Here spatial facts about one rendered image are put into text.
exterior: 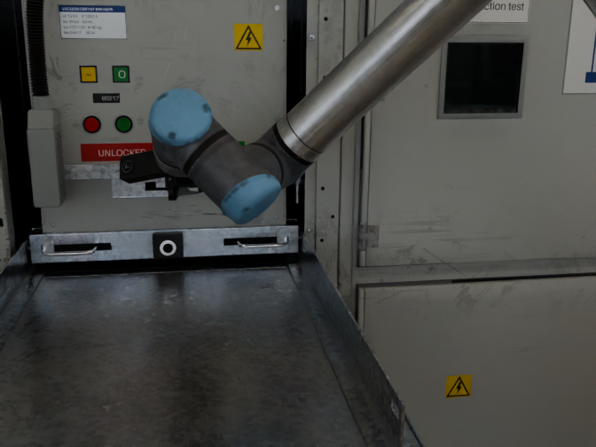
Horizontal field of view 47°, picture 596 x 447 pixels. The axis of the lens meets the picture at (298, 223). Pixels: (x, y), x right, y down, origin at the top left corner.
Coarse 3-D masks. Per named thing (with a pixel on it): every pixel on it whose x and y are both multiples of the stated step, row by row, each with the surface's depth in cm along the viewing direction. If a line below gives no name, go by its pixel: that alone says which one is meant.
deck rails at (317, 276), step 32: (0, 288) 117; (32, 288) 129; (320, 288) 125; (0, 320) 115; (320, 320) 116; (352, 320) 100; (352, 352) 101; (352, 384) 95; (384, 384) 85; (384, 416) 85
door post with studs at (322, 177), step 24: (312, 0) 130; (336, 0) 131; (312, 24) 132; (336, 24) 132; (312, 48) 133; (336, 48) 133; (312, 72) 134; (336, 144) 138; (312, 168) 139; (336, 168) 139; (312, 192) 140; (336, 192) 141; (312, 216) 142; (336, 216) 142; (312, 240) 143; (336, 240) 144
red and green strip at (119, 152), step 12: (84, 144) 134; (96, 144) 135; (108, 144) 135; (120, 144) 136; (132, 144) 136; (144, 144) 136; (240, 144) 139; (84, 156) 135; (96, 156) 135; (108, 156) 136; (120, 156) 136
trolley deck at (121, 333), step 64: (64, 320) 116; (128, 320) 116; (192, 320) 116; (256, 320) 117; (0, 384) 95; (64, 384) 95; (128, 384) 95; (192, 384) 95; (256, 384) 96; (320, 384) 96
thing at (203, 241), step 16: (288, 224) 145; (32, 240) 137; (64, 240) 138; (80, 240) 138; (96, 240) 139; (112, 240) 139; (128, 240) 140; (144, 240) 140; (192, 240) 142; (208, 240) 142; (224, 240) 143; (240, 240) 144; (256, 240) 144; (272, 240) 145; (288, 240) 145; (32, 256) 138; (64, 256) 139; (80, 256) 139; (96, 256) 140; (112, 256) 140; (128, 256) 141; (144, 256) 141; (192, 256) 143
